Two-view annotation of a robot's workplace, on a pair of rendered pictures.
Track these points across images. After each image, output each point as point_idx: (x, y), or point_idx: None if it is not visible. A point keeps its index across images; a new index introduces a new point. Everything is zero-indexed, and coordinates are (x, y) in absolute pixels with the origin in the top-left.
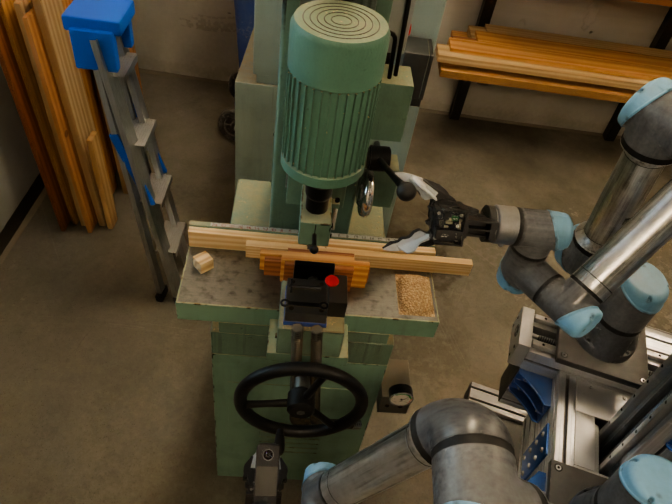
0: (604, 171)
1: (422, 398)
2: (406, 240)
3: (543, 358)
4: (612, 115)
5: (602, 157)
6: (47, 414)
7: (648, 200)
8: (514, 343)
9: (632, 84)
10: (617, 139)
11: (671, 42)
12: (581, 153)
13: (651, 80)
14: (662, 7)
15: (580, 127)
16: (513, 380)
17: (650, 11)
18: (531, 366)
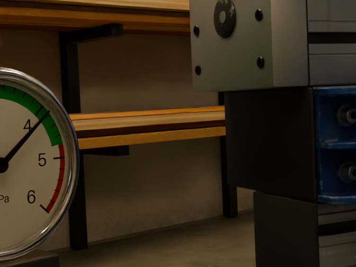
0: (101, 266)
1: None
2: None
3: (349, 2)
4: (68, 217)
5: (88, 260)
6: None
7: (172, 266)
8: (250, 22)
9: (72, 123)
10: (90, 246)
11: (82, 110)
12: (60, 265)
13: (90, 118)
14: (53, 72)
15: (39, 248)
16: (320, 158)
17: (43, 79)
18: (336, 61)
